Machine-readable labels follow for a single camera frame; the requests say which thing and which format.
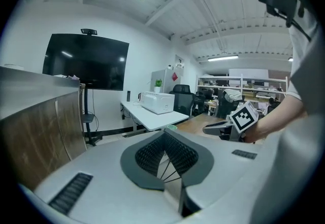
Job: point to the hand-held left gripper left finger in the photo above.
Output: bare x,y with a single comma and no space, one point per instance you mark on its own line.
129,164

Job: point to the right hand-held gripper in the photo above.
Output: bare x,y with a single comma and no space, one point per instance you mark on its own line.
243,117

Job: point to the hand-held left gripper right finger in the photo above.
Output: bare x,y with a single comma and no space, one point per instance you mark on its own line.
203,164

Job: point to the person's right forearm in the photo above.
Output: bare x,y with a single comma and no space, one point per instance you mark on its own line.
278,119

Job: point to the chair with white cloth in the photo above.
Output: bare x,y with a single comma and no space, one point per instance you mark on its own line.
227,104

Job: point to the white storage shelf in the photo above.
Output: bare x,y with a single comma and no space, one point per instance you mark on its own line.
254,83

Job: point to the wooden table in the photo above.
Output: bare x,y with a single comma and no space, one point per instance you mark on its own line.
200,124

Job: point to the white desk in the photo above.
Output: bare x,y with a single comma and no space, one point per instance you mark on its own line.
162,117

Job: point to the black office chair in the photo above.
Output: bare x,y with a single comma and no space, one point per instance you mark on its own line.
184,101

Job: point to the black television stand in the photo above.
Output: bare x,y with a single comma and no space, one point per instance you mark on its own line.
87,119

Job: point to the short ceiling light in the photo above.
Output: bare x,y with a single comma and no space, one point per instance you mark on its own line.
223,58

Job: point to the slim black speaker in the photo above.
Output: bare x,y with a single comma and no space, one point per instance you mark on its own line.
128,96

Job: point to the white microwave oven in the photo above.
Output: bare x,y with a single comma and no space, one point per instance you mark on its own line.
158,102

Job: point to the person's white shirt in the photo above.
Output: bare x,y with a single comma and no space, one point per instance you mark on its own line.
304,70

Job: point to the red paper sign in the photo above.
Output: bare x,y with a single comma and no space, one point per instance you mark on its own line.
175,76

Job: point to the small green potted plant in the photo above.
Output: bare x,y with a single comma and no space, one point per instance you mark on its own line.
158,84

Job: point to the grey partition panel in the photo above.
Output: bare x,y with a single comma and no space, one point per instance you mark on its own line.
158,75

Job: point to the steel-topped wooden counter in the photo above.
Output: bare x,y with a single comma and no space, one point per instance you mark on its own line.
38,121

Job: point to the pink item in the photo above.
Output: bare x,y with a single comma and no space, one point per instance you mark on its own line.
73,77

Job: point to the large black television screen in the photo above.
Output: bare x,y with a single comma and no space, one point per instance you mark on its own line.
86,60

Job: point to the black webcam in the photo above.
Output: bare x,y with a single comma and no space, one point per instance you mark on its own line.
89,31

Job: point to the white wall poster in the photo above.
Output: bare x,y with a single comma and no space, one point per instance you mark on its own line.
180,61

